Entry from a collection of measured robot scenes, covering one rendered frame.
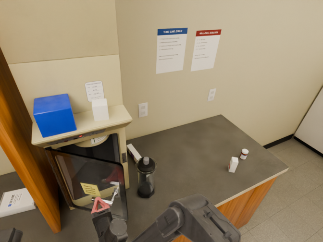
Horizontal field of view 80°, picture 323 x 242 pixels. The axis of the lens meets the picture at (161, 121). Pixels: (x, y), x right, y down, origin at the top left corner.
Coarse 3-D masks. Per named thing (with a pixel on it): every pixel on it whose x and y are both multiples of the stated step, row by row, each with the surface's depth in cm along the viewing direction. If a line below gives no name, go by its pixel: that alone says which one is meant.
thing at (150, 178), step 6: (138, 174) 97; (144, 174) 93; (150, 174) 96; (138, 180) 100; (144, 180) 97; (150, 180) 99; (138, 186) 104; (144, 186) 100; (150, 186) 102; (144, 192) 103; (150, 192) 105
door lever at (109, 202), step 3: (114, 192) 78; (114, 195) 78; (117, 195) 79; (93, 198) 76; (102, 198) 76; (114, 198) 78; (93, 201) 76; (105, 201) 75; (108, 201) 75; (111, 201) 76; (108, 204) 75; (111, 204) 75
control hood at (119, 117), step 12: (108, 108) 75; (120, 108) 75; (84, 120) 68; (108, 120) 68; (120, 120) 69; (132, 120) 70; (36, 132) 61; (72, 132) 62; (84, 132) 64; (36, 144) 58; (48, 144) 66
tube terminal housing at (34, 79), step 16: (16, 64) 55; (32, 64) 56; (48, 64) 58; (64, 64) 60; (80, 64) 62; (96, 64) 64; (112, 64) 67; (16, 80) 57; (32, 80) 58; (48, 80) 60; (64, 80) 63; (80, 80) 65; (96, 80) 68; (112, 80) 70; (32, 96) 61; (48, 96) 63; (80, 96) 68; (112, 96) 74; (32, 112) 64; (80, 112) 72; (64, 144) 76; (128, 176) 105
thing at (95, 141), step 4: (104, 136) 87; (108, 136) 90; (88, 140) 83; (92, 140) 84; (96, 140) 84; (100, 140) 86; (104, 140) 87; (76, 144) 84; (80, 144) 83; (84, 144) 83; (88, 144) 84; (92, 144) 84; (96, 144) 85
